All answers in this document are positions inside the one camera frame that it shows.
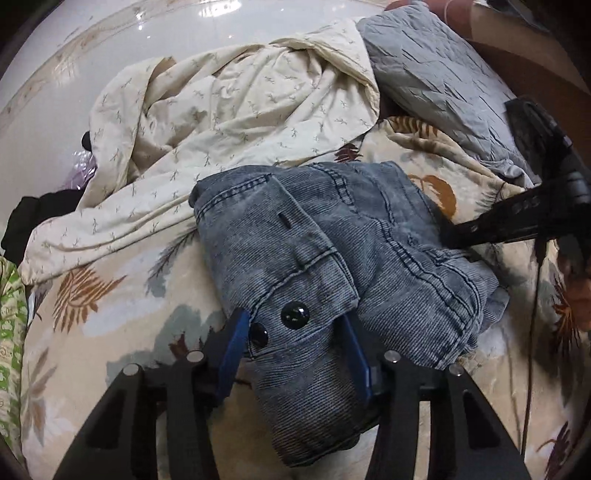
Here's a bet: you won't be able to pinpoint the cream leaf-print bedsheet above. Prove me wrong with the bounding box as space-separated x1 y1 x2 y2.
18 17 382 287

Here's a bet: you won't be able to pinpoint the blue denim pants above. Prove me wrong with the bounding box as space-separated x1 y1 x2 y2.
188 161 511 468

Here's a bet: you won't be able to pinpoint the person's right hand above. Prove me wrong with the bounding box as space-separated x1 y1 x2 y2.
567 272 591 331

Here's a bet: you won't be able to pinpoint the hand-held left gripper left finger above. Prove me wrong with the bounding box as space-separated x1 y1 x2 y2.
52 308 252 480

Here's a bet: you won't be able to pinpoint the black cloth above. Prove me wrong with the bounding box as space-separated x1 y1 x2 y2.
2 188 85 267

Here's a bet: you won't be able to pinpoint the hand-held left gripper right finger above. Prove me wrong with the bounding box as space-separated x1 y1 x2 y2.
339 316 534 480

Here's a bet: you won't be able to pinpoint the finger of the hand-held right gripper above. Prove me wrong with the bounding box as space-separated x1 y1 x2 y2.
441 184 555 250

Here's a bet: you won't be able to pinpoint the black cable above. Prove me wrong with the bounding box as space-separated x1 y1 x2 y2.
518 237 549 462

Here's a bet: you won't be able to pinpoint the green patterned cloth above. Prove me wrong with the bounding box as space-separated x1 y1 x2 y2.
0 256 29 459

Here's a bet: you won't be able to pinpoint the grey quilted pillow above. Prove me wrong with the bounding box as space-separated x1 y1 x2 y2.
358 0 537 188

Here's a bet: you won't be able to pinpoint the beige leaf-print blanket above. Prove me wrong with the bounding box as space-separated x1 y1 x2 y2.
18 115 591 480

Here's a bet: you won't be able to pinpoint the purple plastic bag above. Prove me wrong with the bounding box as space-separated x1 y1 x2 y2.
62 150 99 190

